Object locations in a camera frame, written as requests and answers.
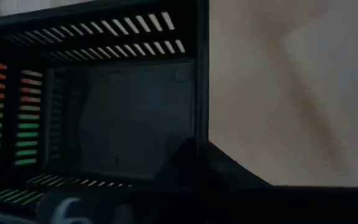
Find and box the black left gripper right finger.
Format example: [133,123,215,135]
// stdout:
[208,141,291,224]

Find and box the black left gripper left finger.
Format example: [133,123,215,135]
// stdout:
[129,138,199,224]

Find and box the black plastic slotted basket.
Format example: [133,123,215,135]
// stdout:
[0,0,210,206]

